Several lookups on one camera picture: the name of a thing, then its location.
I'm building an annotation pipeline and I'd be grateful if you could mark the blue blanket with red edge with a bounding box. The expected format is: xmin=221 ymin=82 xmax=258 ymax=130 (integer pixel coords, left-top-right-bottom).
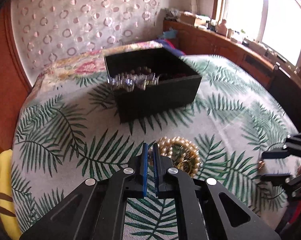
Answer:
xmin=157 ymin=38 xmax=186 ymax=55

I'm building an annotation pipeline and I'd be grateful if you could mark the black box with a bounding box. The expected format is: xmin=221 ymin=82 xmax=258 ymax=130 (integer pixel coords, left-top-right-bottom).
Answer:
xmin=103 ymin=47 xmax=203 ymax=123

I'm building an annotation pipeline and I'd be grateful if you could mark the pearl necklace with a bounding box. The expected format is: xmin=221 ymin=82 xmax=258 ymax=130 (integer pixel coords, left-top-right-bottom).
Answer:
xmin=148 ymin=136 xmax=203 ymax=177

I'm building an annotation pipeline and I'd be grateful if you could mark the pink jug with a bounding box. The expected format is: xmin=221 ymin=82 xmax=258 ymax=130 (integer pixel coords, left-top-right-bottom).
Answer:
xmin=217 ymin=19 xmax=228 ymax=37

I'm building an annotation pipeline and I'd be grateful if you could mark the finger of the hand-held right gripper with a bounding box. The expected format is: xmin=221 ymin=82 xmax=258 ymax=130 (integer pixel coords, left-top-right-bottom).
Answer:
xmin=262 ymin=133 xmax=301 ymax=160
xmin=260 ymin=166 xmax=301 ymax=202

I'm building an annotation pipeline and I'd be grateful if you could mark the low wooden cabinet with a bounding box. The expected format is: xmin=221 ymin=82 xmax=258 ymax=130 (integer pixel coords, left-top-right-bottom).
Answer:
xmin=163 ymin=20 xmax=301 ymax=90

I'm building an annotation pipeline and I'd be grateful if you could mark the silver crystal hair comb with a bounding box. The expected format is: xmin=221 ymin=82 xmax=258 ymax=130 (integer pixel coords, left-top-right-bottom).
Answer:
xmin=107 ymin=72 xmax=161 ymax=92

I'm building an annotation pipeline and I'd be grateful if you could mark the black chair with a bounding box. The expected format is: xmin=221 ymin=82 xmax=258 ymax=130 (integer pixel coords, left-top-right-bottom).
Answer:
xmin=268 ymin=62 xmax=301 ymax=133

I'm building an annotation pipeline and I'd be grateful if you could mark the yellow plush toy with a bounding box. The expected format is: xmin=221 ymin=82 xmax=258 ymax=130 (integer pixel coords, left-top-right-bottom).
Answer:
xmin=0 ymin=134 xmax=22 ymax=239

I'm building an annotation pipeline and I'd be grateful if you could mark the wooden wardrobe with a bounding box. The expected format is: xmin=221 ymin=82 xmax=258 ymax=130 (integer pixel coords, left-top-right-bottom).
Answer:
xmin=0 ymin=5 xmax=32 ymax=153

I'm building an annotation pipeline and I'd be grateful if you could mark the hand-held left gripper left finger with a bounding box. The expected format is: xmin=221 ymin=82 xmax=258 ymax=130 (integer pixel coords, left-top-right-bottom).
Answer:
xmin=19 ymin=142 xmax=149 ymax=240

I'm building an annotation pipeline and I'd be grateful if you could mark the cardboard box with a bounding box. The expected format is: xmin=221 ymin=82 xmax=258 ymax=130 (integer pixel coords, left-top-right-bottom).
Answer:
xmin=180 ymin=13 xmax=203 ymax=26

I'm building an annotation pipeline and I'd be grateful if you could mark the blue plastic bag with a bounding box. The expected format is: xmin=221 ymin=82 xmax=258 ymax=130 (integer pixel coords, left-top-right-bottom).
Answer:
xmin=163 ymin=29 xmax=179 ymax=39

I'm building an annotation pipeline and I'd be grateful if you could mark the window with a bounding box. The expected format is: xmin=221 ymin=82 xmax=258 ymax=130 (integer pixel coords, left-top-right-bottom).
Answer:
xmin=213 ymin=0 xmax=301 ymax=67

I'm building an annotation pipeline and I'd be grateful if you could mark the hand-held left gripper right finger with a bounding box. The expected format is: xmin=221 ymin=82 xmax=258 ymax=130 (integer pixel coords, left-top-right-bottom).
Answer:
xmin=153 ymin=142 xmax=282 ymax=240

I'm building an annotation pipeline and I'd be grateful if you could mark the brown bead bracelet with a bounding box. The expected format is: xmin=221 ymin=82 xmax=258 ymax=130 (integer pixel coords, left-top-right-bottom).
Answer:
xmin=129 ymin=66 xmax=156 ymax=77

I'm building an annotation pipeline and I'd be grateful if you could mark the circle-pattern wall cloth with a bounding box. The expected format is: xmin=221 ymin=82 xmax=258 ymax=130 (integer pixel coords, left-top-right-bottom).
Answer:
xmin=12 ymin=0 xmax=171 ymax=70

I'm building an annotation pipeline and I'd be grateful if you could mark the leaf-print bedspread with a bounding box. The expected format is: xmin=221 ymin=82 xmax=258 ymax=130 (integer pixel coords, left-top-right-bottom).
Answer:
xmin=12 ymin=54 xmax=301 ymax=240

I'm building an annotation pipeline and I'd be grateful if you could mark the patterned cloth bundle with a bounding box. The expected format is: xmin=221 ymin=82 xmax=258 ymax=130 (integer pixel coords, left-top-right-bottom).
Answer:
xmin=166 ymin=8 xmax=181 ymax=18

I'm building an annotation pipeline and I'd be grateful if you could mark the floral pillow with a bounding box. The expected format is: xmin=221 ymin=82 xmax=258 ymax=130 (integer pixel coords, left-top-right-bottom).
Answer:
xmin=35 ymin=41 xmax=163 ymax=85

